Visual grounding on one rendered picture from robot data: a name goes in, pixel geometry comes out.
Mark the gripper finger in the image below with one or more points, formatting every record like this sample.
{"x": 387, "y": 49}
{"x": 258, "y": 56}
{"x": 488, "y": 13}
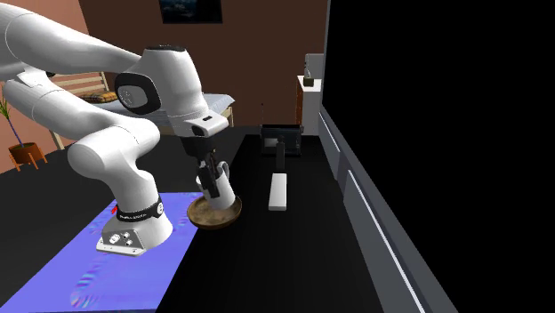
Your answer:
{"x": 213, "y": 162}
{"x": 211, "y": 185}

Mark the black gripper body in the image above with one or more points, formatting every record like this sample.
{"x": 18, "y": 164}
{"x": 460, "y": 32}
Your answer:
{"x": 196, "y": 148}

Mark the white mug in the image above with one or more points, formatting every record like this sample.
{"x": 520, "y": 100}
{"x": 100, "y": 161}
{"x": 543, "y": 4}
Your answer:
{"x": 225, "y": 195}

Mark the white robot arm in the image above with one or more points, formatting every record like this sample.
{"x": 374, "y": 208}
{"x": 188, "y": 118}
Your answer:
{"x": 108, "y": 147}

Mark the brown wooden bowl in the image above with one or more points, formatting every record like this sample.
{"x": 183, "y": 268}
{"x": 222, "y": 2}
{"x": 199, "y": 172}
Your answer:
{"x": 214, "y": 219}

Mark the white flat remote control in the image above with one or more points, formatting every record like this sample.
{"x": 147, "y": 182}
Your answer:
{"x": 277, "y": 193}

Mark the black radio with antenna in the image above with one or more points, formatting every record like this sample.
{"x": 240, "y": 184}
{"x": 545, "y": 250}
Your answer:
{"x": 292, "y": 138}

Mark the white cabinet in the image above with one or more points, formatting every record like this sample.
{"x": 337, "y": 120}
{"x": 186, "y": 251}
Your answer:
{"x": 310, "y": 104}

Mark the blue patterned robot stand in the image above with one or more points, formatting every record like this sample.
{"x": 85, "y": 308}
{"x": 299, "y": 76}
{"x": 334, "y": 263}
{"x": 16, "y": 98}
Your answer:
{"x": 117, "y": 277}

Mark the potted plant on wooden stand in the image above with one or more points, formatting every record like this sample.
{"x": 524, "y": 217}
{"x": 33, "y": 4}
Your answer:
{"x": 25, "y": 152}

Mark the dark wall picture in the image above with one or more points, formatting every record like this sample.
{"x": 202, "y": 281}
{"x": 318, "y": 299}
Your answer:
{"x": 190, "y": 11}

